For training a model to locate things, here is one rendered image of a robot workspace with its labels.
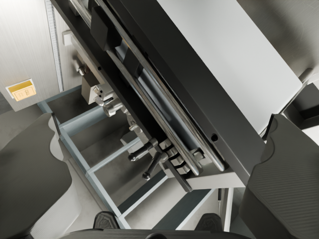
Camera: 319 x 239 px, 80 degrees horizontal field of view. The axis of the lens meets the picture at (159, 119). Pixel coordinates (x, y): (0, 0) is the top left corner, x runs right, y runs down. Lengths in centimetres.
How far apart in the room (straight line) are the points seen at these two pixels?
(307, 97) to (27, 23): 84
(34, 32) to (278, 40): 67
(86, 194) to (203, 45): 249
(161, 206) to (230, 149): 273
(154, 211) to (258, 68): 261
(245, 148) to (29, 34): 61
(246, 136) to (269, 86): 24
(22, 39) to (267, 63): 63
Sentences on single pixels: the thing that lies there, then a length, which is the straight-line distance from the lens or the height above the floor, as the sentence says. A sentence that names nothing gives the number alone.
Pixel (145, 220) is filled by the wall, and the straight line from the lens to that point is 287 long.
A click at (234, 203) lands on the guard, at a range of 97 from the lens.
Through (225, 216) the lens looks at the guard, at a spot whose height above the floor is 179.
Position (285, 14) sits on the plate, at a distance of 64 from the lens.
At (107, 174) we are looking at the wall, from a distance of 274.
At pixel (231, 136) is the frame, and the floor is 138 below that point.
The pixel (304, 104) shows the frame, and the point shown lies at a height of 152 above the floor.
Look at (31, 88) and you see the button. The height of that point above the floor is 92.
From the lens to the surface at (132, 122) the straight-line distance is 65.
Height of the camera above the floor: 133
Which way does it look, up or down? 4 degrees down
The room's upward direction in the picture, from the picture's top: 144 degrees clockwise
